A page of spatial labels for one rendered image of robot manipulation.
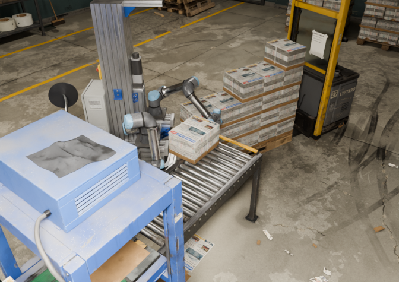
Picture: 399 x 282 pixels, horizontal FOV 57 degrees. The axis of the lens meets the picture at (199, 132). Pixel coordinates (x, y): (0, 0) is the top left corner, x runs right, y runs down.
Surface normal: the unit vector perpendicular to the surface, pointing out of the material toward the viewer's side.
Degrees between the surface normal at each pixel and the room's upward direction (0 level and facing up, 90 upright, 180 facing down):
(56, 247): 0
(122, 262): 0
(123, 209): 0
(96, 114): 90
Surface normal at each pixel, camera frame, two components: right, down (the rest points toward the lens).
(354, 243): 0.00, -0.83
